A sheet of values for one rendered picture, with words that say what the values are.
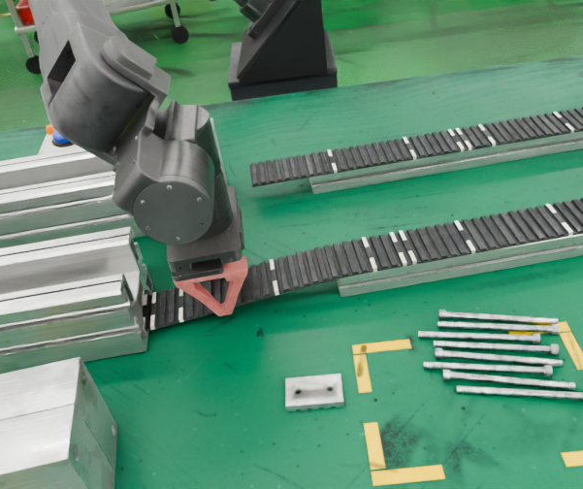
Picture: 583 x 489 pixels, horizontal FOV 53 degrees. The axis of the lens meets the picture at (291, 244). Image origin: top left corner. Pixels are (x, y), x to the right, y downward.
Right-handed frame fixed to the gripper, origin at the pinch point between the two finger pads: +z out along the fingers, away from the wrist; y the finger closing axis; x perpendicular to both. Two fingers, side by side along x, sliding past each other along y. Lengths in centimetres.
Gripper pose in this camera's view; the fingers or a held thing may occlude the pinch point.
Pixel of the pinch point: (222, 290)
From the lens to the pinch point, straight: 61.0
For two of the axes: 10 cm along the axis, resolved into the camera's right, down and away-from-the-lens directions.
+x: 9.8, -1.8, 0.2
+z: 1.3, 7.6, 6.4
